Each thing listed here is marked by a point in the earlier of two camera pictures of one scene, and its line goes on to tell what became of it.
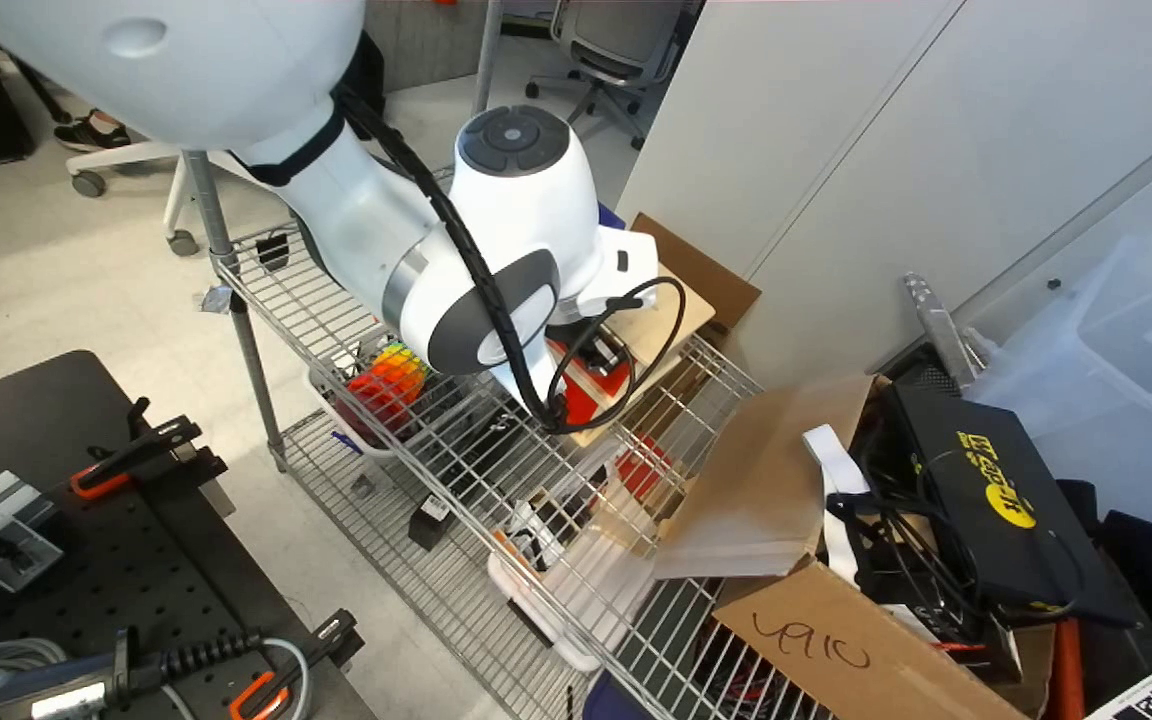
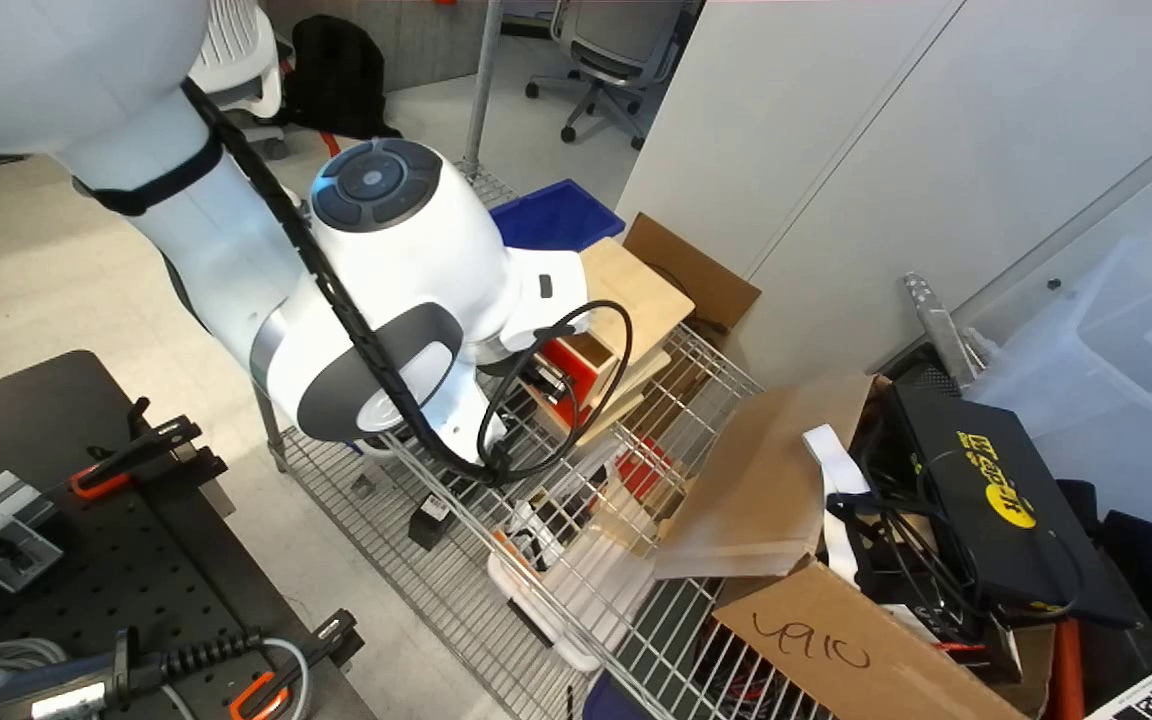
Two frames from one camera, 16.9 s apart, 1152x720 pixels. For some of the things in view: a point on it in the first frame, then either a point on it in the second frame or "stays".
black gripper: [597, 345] → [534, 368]
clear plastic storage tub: [1115, 379] stays
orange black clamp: [154, 451] stays
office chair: [624, 44] stays
